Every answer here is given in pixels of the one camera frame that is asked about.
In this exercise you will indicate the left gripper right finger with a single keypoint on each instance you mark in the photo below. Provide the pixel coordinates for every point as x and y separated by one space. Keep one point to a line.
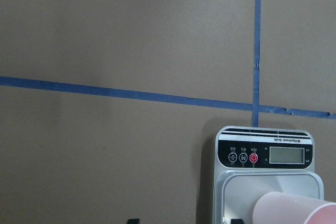
236 221

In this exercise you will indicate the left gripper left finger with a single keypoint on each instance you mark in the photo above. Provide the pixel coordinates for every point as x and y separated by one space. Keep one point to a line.
133 221

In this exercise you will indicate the pink paper cup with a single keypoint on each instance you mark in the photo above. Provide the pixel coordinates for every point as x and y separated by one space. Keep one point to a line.
275 207

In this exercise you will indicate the silver electronic kitchen scale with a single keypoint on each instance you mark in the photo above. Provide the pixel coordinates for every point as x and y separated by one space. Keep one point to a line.
251 161

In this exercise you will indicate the blue tape grid lines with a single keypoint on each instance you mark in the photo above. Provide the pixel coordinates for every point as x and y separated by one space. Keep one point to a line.
255 107

